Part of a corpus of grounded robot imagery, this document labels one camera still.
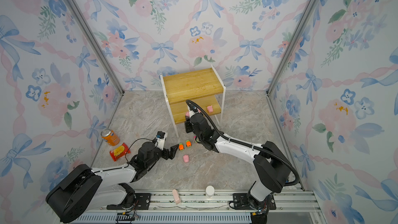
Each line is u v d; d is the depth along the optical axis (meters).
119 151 0.88
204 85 0.78
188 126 0.73
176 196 0.73
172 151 0.78
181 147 0.89
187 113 0.82
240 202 0.73
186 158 0.87
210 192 0.70
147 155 0.66
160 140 0.75
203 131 0.62
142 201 0.75
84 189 0.44
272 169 0.44
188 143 0.90
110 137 0.86
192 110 0.69
